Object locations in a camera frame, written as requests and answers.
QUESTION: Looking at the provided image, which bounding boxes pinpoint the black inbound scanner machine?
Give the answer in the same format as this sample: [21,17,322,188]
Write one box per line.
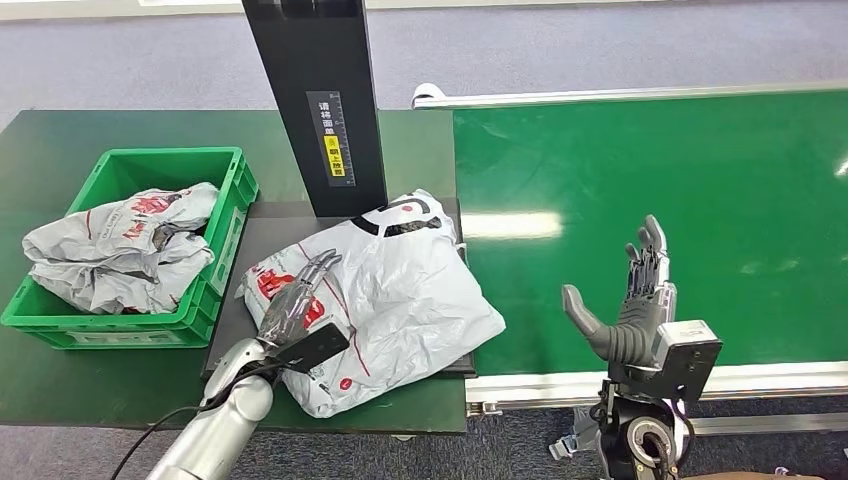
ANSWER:
[201,0,476,380]

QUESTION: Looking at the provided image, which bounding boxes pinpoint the aluminium conveyor rail with bracket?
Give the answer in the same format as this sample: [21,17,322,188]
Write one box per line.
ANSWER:
[464,362,848,417]

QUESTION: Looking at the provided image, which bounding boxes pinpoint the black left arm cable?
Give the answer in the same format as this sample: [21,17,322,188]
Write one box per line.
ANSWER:
[109,364,280,480]

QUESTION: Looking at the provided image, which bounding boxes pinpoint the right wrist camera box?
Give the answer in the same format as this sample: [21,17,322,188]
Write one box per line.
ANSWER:
[652,319,723,405]

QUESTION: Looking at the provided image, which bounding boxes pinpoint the crumpled grey mailer package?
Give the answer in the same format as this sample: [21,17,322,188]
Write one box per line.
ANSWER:
[21,182,220,316]

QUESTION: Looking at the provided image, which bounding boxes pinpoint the metal conveyor leg bracket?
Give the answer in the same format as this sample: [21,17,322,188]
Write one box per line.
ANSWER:
[548,405,607,463]

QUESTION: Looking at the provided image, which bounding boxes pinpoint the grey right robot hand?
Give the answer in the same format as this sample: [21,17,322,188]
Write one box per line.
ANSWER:
[561,214,678,369]

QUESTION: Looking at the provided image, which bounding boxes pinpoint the green plastic crate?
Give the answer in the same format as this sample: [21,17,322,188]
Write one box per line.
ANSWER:
[0,146,260,351]

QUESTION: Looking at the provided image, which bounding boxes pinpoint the black yellow label sticker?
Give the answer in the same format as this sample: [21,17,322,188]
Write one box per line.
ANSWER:
[305,90,357,188]

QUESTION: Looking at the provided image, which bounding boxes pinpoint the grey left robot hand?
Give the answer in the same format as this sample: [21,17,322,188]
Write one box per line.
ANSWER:
[256,248,344,351]

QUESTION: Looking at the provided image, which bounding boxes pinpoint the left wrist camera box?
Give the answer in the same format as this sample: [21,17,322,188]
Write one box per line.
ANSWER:
[274,322,351,374]

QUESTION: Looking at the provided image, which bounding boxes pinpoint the green conveyor belt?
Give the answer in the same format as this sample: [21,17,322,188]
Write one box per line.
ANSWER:
[453,89,848,377]

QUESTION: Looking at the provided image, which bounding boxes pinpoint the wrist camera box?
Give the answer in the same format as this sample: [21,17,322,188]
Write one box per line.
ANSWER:
[274,322,351,374]
[652,319,723,405]

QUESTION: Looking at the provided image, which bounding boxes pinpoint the white mailer package black print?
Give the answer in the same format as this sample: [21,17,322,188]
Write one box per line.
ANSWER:
[236,189,507,420]

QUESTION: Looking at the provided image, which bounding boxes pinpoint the long aluminium conveyor side rail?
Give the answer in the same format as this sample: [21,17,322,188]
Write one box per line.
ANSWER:
[410,79,848,111]

